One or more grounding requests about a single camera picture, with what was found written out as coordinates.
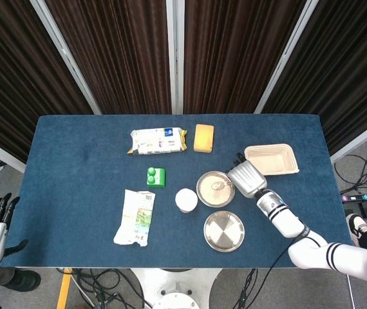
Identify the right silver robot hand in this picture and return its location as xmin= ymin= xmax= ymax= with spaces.
xmin=225 ymin=153 xmax=268 ymax=198

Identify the clear plastic spoon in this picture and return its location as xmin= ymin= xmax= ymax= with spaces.
xmin=211 ymin=180 xmax=234 ymax=191

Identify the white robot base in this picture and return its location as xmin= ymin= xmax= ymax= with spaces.
xmin=131 ymin=268 xmax=227 ymax=309

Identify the stainless steel bowl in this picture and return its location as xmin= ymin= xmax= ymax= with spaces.
xmin=196 ymin=171 xmax=236 ymax=208

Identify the stainless steel plate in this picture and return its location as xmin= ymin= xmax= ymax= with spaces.
xmin=203 ymin=211 xmax=246 ymax=253

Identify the flower print paper cup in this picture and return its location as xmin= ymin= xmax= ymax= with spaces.
xmin=174 ymin=188 xmax=199 ymax=214

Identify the beige takeaway food container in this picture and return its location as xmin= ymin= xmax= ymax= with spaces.
xmin=243 ymin=144 xmax=300 ymax=176

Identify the black shoe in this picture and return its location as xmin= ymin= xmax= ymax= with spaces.
xmin=0 ymin=268 xmax=42 ymax=292

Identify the yellow sponge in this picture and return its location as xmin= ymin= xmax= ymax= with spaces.
xmin=193 ymin=124 xmax=215 ymax=153

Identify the green plastic block toy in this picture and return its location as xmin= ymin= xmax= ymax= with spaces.
xmin=146 ymin=166 xmax=167 ymax=188

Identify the white sealed snack package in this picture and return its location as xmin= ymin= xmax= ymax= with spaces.
xmin=127 ymin=127 xmax=188 ymax=156

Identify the blue tablecloth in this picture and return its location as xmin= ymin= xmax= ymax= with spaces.
xmin=0 ymin=114 xmax=353 ymax=268

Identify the crumpled white green bag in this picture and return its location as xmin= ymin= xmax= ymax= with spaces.
xmin=113 ymin=189 xmax=156 ymax=248

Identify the black power strip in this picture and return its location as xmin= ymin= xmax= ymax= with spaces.
xmin=340 ymin=191 xmax=367 ymax=203

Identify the white black sneaker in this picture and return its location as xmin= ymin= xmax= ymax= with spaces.
xmin=346 ymin=214 xmax=367 ymax=241

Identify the dark brown pleated curtain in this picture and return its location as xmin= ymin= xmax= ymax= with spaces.
xmin=44 ymin=0 xmax=173 ymax=115
xmin=183 ymin=0 xmax=307 ymax=115
xmin=0 ymin=0 xmax=94 ymax=162
xmin=262 ymin=0 xmax=367 ymax=156

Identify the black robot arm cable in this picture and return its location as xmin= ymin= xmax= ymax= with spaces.
xmin=256 ymin=225 xmax=325 ymax=309

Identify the white partition frame rail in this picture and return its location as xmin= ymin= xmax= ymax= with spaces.
xmin=0 ymin=133 xmax=26 ymax=174
xmin=329 ymin=121 xmax=367 ymax=164

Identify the white partition frame post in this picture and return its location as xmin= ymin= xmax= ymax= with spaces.
xmin=165 ymin=0 xmax=186 ymax=115
xmin=254 ymin=0 xmax=319 ymax=114
xmin=30 ymin=0 xmax=102 ymax=115

